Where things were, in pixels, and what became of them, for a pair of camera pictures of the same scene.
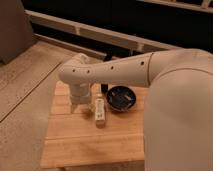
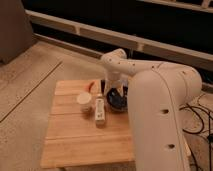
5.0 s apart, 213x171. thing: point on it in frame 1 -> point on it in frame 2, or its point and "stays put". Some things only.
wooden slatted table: (73, 137) stays put
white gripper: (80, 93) -> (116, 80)
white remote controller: (100, 111) stays put
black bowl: (121, 98) stays put
